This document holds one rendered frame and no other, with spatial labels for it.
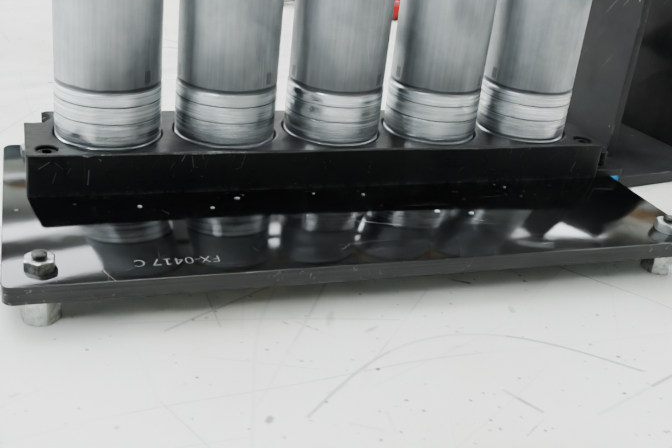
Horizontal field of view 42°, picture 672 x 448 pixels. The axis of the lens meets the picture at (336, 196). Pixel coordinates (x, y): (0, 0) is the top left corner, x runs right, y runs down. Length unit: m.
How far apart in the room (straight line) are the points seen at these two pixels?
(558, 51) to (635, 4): 0.06
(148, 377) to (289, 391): 0.03
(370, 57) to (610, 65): 0.10
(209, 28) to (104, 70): 0.02
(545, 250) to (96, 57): 0.11
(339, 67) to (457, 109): 0.03
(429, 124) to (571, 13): 0.05
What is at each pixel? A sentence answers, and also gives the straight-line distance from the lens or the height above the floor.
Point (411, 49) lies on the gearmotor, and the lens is 0.22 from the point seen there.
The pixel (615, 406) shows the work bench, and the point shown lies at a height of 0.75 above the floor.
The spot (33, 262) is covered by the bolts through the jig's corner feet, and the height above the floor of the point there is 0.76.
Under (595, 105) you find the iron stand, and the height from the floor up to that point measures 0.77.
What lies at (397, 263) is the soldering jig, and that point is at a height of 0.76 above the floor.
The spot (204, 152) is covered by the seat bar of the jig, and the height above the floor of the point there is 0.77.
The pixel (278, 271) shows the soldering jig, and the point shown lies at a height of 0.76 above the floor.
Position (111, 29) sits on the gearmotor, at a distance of 0.19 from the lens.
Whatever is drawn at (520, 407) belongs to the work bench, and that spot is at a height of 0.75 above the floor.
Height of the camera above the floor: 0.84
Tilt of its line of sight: 24 degrees down
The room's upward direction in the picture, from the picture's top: 7 degrees clockwise
